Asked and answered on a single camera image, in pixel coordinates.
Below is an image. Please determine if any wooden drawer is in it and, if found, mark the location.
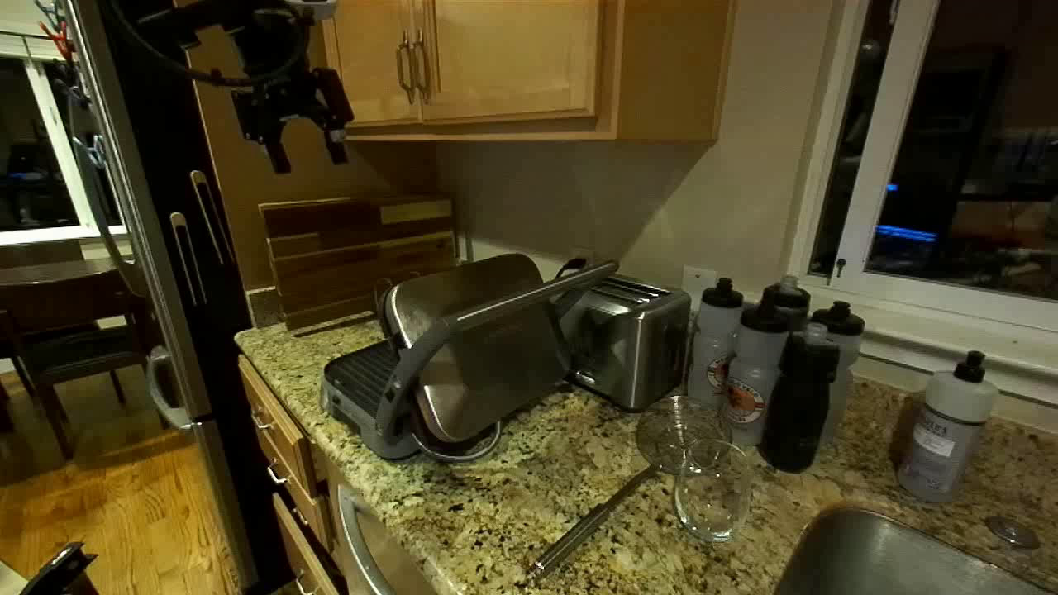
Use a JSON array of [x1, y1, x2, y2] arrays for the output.
[[250, 424, 333, 548], [235, 353, 323, 490], [268, 492, 346, 595]]

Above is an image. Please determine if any clear bottle black cap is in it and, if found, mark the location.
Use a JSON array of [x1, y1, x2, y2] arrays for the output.
[[760, 275, 813, 333], [683, 275, 747, 415], [807, 299, 869, 428]]

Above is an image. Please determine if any striped wooden cutting board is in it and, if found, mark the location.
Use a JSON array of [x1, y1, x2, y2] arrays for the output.
[[258, 196, 461, 339]]

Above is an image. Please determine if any grey labelled bottle black cap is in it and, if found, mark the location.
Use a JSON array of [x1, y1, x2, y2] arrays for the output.
[[893, 347, 1002, 506]]

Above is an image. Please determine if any dark wooden dining table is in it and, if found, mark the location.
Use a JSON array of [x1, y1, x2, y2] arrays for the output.
[[0, 257, 146, 343]]

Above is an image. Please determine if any clear drinking glass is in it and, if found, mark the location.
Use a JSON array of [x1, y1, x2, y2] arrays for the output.
[[669, 440, 757, 547]]

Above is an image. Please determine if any grey grill sandwich maker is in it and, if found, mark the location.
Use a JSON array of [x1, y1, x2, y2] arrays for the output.
[[321, 253, 623, 467]]

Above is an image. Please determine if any white wall outlet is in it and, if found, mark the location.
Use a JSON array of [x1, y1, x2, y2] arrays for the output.
[[681, 261, 725, 324]]

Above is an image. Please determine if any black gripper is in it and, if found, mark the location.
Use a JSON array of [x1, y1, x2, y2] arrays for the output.
[[227, 64, 357, 180]]

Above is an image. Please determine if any white background window frame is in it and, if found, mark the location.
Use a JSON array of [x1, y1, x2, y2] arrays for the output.
[[0, 30, 128, 253]]

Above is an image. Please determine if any stainless steel sink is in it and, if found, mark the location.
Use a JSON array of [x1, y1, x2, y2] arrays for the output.
[[771, 502, 1058, 595]]

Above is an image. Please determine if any long metal knife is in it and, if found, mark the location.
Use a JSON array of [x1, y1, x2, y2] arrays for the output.
[[524, 463, 662, 586]]

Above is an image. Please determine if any grey curved handle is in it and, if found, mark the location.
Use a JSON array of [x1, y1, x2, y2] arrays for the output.
[[141, 343, 207, 438]]

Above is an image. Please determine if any wooden wall cabinet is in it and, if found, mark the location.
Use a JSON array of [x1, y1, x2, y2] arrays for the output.
[[316, 0, 736, 146]]

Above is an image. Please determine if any clear wine glass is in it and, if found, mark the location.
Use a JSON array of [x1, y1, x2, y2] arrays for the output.
[[631, 395, 707, 481]]

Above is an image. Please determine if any dark sports bottle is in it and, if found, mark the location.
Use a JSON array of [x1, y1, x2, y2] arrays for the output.
[[720, 299, 794, 446]]

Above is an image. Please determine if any dark wooden chair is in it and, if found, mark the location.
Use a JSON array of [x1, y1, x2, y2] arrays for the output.
[[11, 324, 156, 459]]

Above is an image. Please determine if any stainless steel toaster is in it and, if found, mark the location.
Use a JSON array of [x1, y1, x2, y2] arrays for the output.
[[555, 272, 694, 415]]

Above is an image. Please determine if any black steel refrigerator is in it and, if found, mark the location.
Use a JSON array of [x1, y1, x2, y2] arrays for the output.
[[64, 0, 293, 595]]

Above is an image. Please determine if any white kitchen window frame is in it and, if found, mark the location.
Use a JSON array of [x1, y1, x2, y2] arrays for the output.
[[788, 0, 1058, 376]]

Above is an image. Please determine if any black water bottle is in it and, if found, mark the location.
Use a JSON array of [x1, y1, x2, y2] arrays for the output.
[[757, 328, 842, 475]]

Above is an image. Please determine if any steel refrigerator handle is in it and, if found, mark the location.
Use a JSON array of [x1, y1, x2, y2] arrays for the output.
[[184, 167, 239, 267], [166, 210, 207, 312]]

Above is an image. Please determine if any metal cabinet door handle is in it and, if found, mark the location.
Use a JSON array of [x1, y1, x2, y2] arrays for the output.
[[392, 30, 419, 111], [414, 30, 437, 111]]

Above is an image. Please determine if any black flat object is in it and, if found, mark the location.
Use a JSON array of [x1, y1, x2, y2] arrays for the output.
[[19, 539, 100, 595]]

